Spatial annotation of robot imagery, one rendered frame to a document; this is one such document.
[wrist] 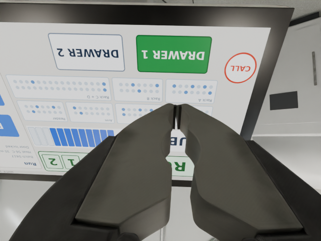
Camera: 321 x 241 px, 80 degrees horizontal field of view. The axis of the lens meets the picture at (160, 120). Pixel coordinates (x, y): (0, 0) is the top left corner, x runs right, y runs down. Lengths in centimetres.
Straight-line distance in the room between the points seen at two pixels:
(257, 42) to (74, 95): 26
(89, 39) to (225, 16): 17
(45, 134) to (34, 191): 72
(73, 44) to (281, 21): 25
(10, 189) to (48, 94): 77
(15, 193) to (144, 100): 87
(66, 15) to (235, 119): 27
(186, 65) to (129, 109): 11
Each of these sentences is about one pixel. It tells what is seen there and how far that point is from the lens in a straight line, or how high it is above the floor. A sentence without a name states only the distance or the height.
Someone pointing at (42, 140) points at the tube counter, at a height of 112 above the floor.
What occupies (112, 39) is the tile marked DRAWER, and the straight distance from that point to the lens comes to 27.
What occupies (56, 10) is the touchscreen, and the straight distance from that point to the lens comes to 29.
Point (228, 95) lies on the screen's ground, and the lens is 29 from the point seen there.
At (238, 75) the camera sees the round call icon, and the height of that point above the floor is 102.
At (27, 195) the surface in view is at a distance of 108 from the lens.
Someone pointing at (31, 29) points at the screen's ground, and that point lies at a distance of 31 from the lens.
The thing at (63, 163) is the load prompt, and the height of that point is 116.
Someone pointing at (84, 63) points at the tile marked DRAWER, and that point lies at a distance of 29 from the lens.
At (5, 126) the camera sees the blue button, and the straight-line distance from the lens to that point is 41.
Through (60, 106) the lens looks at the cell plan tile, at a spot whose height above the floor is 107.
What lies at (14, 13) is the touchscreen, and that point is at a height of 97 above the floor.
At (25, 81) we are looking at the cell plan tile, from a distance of 34.
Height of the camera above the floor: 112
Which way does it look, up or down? 8 degrees down
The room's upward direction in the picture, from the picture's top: 178 degrees counter-clockwise
